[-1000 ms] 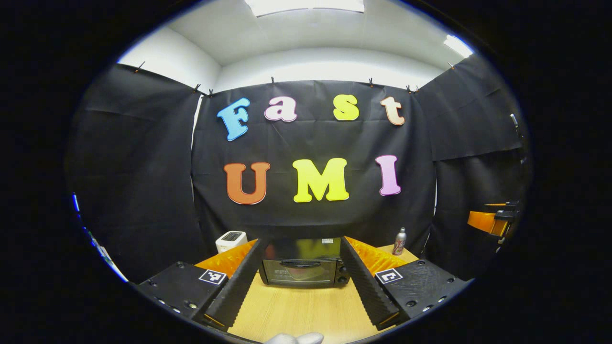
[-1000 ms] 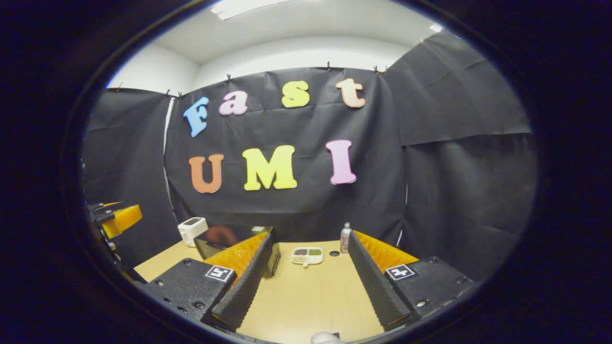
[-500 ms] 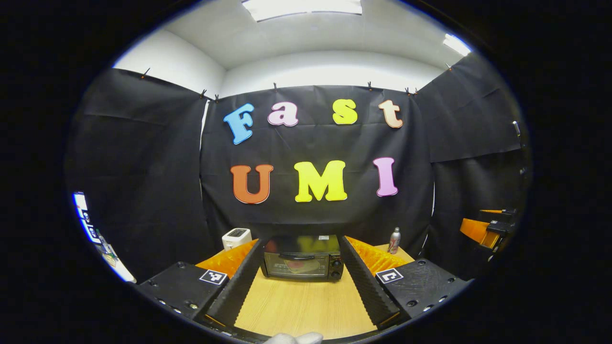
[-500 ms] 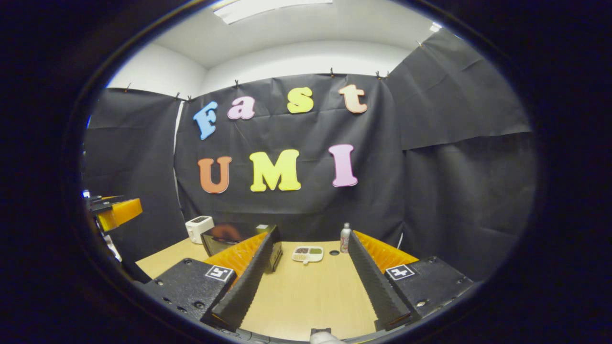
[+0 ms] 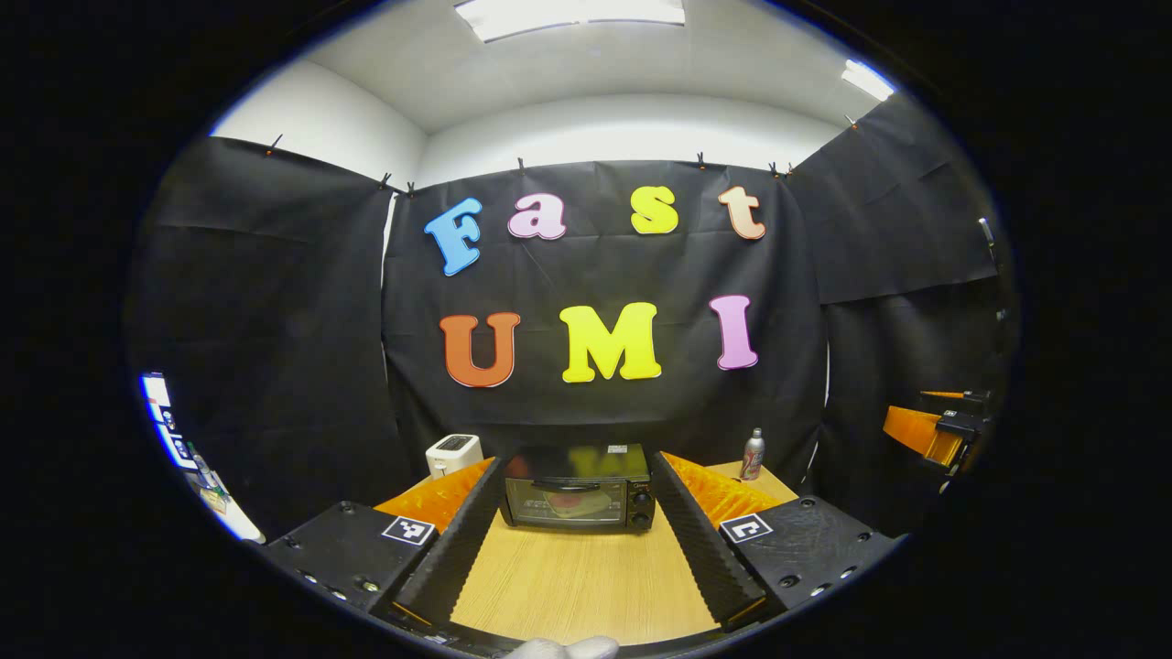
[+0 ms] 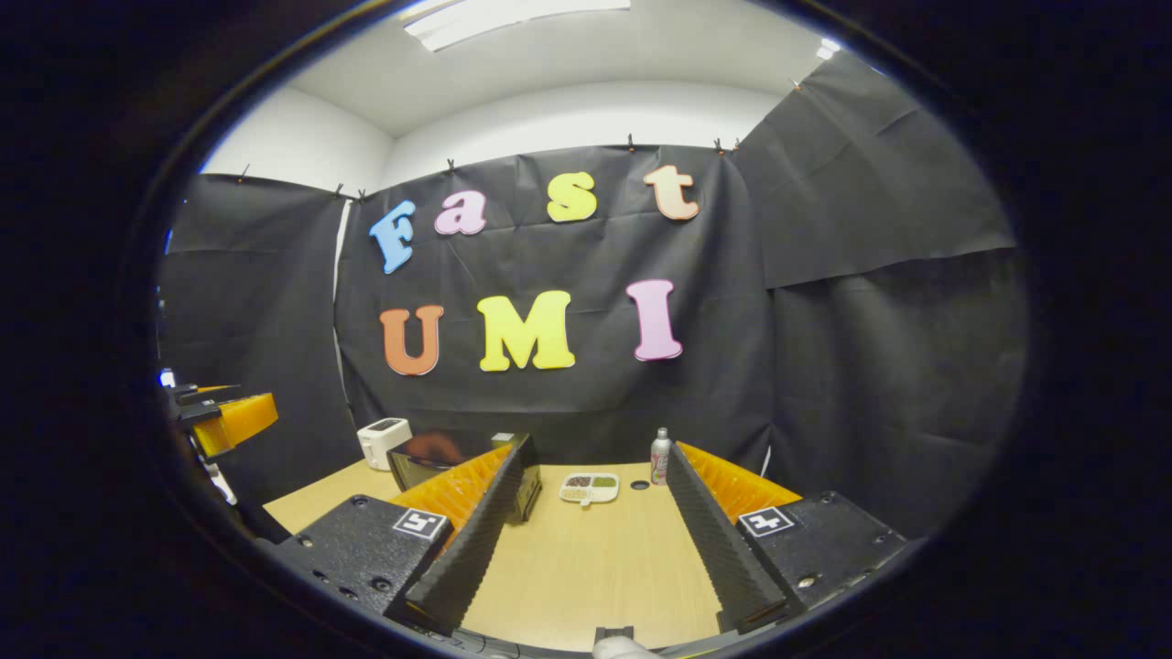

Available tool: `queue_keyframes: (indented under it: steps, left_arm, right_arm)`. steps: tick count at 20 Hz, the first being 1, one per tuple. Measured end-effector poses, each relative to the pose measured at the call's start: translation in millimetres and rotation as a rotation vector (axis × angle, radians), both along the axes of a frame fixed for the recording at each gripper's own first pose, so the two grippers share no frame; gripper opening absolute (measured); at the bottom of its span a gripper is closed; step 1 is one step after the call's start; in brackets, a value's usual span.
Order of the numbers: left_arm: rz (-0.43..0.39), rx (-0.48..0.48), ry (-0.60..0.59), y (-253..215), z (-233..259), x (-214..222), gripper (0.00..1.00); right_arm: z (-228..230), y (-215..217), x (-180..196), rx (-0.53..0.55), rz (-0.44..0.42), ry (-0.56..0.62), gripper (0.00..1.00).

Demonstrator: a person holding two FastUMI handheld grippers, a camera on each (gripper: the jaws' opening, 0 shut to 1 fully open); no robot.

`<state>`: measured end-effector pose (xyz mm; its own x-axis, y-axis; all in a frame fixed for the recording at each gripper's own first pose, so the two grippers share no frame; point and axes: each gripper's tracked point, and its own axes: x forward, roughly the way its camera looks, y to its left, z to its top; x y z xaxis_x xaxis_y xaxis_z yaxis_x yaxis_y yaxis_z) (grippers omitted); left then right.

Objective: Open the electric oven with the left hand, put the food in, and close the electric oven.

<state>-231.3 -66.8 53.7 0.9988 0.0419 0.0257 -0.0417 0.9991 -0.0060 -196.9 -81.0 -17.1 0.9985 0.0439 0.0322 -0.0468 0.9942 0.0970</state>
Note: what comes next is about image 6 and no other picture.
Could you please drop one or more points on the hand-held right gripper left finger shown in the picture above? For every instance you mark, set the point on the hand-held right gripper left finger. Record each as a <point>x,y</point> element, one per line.
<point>467,540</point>

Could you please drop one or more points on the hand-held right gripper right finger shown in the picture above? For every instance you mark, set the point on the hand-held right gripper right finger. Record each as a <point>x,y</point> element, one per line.
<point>719,549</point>

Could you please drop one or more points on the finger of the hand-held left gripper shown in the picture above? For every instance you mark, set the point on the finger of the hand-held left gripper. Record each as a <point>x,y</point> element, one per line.
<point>238,426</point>
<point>206,395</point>

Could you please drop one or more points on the black electric oven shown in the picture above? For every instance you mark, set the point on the black electric oven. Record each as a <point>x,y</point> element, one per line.
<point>421,458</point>

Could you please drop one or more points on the silver drink bottle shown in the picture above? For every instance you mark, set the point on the silver drink bottle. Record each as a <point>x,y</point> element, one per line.
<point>660,458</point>

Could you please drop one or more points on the white toaster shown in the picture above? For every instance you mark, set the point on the white toaster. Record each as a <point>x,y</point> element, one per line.
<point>383,444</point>

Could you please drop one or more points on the white divided snack dish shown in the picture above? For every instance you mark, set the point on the white divided snack dish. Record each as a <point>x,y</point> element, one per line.
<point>589,490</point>

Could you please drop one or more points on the ceiling light panel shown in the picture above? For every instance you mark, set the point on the ceiling light panel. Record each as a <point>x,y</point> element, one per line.
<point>513,18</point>

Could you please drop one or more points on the small ceiling spot light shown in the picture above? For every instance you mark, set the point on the small ceiling spot light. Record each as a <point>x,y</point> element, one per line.
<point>829,48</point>

